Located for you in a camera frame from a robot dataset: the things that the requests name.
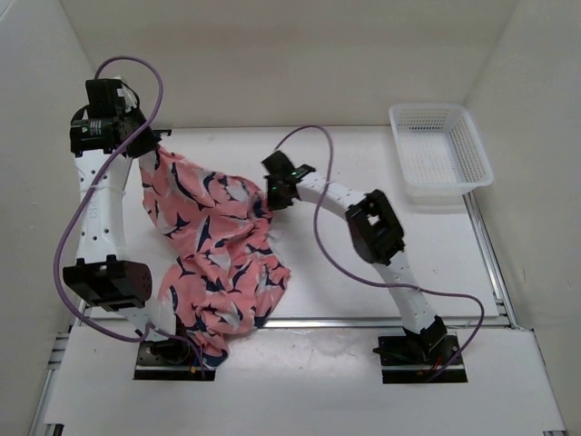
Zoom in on pink shark print shorts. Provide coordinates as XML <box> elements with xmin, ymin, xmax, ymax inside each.
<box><xmin>139</xmin><ymin>147</ymin><xmax>291</xmax><ymax>369</ymax></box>

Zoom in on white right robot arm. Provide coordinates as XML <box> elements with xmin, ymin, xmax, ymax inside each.
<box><xmin>261</xmin><ymin>151</ymin><xmax>448</xmax><ymax>363</ymax></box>

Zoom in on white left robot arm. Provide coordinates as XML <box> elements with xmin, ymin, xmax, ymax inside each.
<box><xmin>63</xmin><ymin>77</ymin><xmax>191</xmax><ymax>363</ymax></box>

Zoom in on white perforated plastic basket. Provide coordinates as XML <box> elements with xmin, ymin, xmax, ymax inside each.
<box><xmin>389</xmin><ymin>103</ymin><xmax>494</xmax><ymax>205</ymax></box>

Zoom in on aluminium front frame rail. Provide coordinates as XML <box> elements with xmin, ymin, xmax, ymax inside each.
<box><xmin>72</xmin><ymin>317</ymin><xmax>514</xmax><ymax>333</ymax></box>

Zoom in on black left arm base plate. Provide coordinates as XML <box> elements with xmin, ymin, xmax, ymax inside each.
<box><xmin>133</xmin><ymin>339</ymin><xmax>216</xmax><ymax>382</ymax></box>

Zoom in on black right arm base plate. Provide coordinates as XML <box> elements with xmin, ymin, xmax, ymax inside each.
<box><xmin>372</xmin><ymin>334</ymin><xmax>468</xmax><ymax>384</ymax></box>

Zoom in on aluminium left frame rail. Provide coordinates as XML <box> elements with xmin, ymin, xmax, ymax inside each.
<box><xmin>26</xmin><ymin>321</ymin><xmax>96</xmax><ymax>435</ymax></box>

